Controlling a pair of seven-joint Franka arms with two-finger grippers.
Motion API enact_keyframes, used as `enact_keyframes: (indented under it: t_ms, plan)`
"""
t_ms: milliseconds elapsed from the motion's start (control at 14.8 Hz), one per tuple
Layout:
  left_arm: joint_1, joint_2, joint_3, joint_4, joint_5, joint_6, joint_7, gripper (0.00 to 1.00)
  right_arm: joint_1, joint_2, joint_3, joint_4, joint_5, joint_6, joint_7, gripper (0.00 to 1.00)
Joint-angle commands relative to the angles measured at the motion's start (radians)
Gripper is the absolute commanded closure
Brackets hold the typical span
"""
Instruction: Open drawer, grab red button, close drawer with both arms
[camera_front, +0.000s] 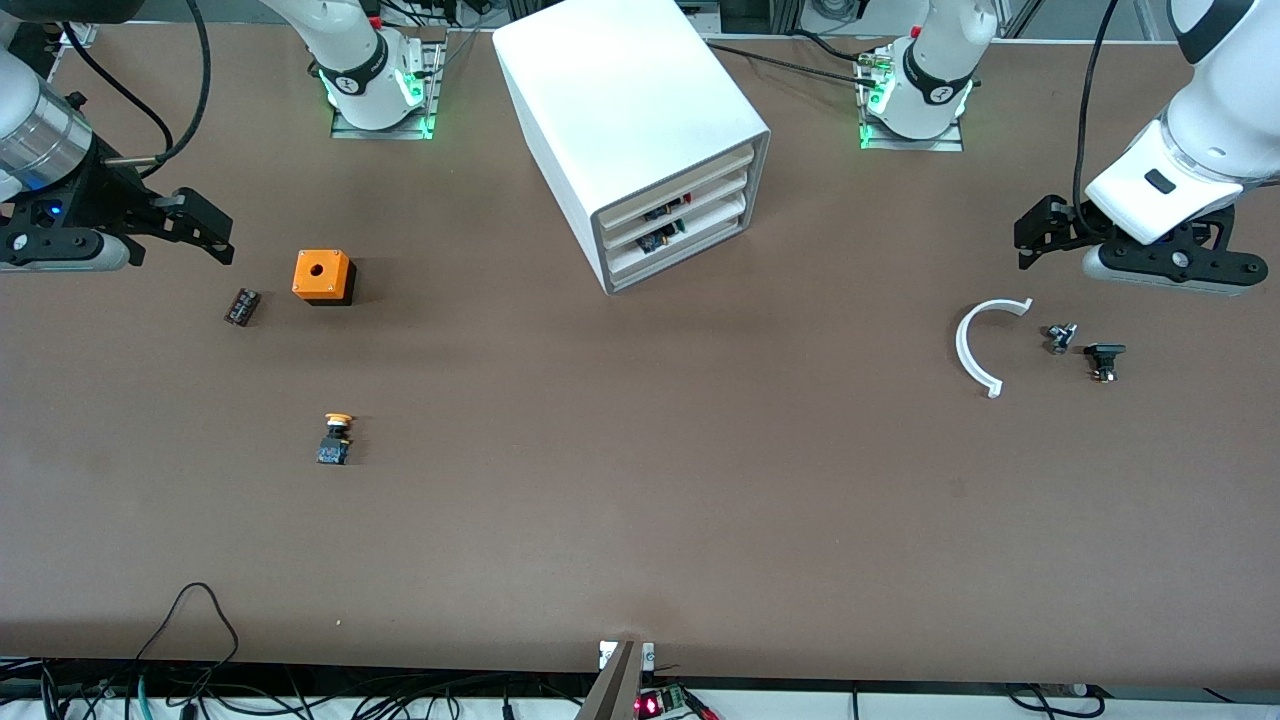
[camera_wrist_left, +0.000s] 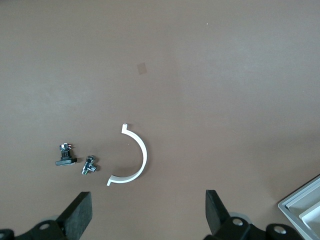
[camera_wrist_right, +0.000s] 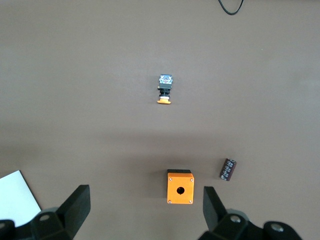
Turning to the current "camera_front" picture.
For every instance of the black switch component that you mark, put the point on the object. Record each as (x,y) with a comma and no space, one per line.
(1105,352)

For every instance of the white drawer with green button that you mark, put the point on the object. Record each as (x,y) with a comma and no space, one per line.
(715,215)

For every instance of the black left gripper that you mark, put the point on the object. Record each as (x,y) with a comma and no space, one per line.
(1064,221)

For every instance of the small black silver component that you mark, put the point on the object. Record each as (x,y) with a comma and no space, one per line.
(1060,338)

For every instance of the aluminium frame corner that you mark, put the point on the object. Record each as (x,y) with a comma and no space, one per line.
(78,37)

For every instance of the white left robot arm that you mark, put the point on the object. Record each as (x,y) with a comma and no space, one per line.
(1220,130)

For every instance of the orange button enclosure box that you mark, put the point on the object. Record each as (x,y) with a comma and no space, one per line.
(335,280)

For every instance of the small black terminal block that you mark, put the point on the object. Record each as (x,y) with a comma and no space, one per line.
(243,307)

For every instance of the green push button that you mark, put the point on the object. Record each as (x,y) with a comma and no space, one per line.
(662,240)

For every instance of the yellow push button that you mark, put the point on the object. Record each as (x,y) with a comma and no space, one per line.
(334,448)

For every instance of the white empty drawer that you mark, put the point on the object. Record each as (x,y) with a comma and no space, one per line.
(700,170)
(700,245)

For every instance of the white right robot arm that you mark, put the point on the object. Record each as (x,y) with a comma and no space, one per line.
(370,70)

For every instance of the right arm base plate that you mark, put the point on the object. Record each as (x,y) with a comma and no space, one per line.
(425,125)

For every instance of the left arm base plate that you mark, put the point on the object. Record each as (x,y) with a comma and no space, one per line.
(950,143)

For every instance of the grey camera post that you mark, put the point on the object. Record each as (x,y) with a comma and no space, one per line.
(618,690)

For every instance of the circuit board with red LED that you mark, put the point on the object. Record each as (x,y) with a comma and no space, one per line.
(655,703)

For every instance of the white curved plastic bracket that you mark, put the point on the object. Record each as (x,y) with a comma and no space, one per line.
(962,350)

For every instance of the white drawer cabinet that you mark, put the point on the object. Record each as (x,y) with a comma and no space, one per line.
(620,100)

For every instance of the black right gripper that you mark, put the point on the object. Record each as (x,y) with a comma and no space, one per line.
(105,193)

